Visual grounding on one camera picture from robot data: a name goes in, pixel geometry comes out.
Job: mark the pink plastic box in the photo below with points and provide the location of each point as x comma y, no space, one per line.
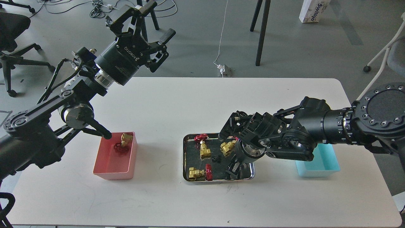
109,165

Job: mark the metal tray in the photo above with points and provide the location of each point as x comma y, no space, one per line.
218,163

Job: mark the white power adapter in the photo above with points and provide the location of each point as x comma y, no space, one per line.
224,71

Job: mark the white cardboard box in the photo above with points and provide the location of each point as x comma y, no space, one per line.
312,10

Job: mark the black table leg left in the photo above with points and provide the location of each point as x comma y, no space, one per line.
152,15

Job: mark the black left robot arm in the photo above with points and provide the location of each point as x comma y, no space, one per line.
38,135

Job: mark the brass valve top left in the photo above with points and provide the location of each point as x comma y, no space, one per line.
204,151

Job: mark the brass valve bottom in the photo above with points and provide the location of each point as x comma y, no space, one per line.
206,173

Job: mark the black office chair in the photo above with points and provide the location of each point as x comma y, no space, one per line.
12,26

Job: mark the brass valve red handle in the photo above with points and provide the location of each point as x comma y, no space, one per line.
122,147

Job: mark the black gear centre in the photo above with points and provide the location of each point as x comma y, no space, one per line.
216,159

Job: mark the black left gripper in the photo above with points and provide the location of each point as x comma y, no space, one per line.
122,59

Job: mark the black table leg right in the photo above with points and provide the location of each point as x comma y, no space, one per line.
263,27

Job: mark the blue plastic box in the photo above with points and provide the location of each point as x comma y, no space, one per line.
323,164

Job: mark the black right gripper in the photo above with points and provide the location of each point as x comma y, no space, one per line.
245,155

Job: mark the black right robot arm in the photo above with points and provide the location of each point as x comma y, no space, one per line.
375,121

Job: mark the black table leg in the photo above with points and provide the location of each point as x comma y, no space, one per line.
263,27
152,15

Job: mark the brass valve top right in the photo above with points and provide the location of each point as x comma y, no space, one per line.
227,147

